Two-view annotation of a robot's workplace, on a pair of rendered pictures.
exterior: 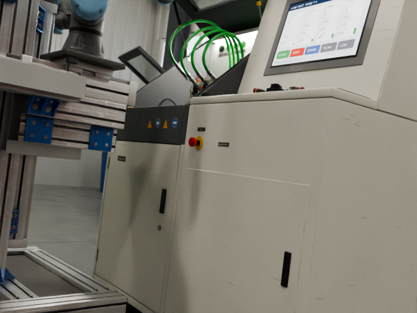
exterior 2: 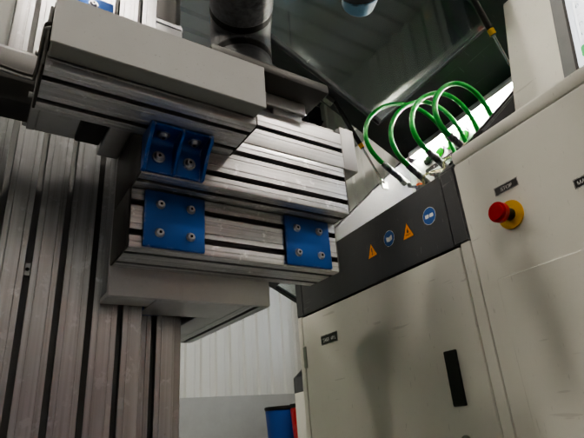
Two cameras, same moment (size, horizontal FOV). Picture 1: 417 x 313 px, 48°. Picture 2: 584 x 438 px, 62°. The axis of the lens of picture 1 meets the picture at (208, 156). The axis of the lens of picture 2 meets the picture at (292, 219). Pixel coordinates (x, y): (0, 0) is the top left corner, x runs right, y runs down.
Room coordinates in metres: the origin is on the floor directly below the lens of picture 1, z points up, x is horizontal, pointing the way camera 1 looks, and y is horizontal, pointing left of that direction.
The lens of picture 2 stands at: (0.94, 0.32, 0.49)
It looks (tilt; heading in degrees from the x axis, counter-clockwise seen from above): 23 degrees up; 7
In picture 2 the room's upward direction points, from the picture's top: 5 degrees counter-clockwise
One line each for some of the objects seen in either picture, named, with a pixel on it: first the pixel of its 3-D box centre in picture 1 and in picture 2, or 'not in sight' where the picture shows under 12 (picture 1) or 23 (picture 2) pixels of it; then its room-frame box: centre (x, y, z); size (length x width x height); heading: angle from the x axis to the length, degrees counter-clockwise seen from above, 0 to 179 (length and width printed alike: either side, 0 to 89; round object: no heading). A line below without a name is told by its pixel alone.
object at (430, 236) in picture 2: (147, 125); (366, 258); (2.14, 0.29, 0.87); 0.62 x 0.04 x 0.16; 37
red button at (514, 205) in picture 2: (195, 142); (503, 213); (1.76, 0.06, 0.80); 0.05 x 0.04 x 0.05; 37
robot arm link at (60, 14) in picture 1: (59, 22); not in sight; (2.31, 0.82, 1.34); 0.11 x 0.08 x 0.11; 67
